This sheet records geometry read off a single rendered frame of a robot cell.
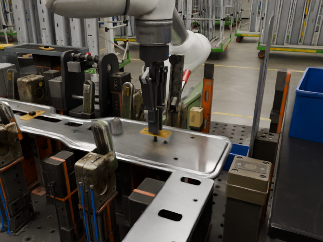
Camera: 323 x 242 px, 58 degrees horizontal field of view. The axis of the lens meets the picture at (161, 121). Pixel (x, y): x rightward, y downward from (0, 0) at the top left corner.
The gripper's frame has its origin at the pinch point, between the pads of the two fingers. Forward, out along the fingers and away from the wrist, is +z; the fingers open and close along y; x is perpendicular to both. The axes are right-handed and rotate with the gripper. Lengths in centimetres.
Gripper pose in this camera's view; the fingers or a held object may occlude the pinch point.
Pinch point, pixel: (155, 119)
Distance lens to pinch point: 79.7
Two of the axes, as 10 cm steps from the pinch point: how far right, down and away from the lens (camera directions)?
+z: 0.1, 9.2, 3.9
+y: -4.1, 3.6, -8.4
